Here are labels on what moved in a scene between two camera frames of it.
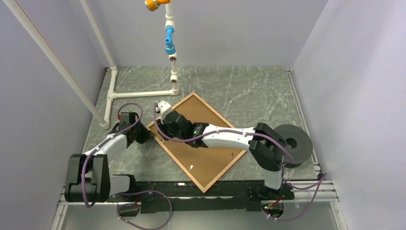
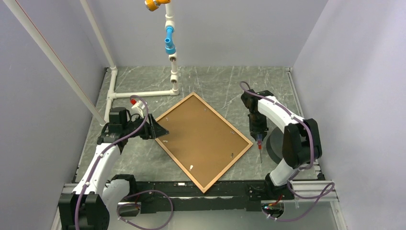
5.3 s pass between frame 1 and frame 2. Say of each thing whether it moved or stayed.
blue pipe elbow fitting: stayed
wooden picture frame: stayed
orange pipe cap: stayed
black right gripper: moved
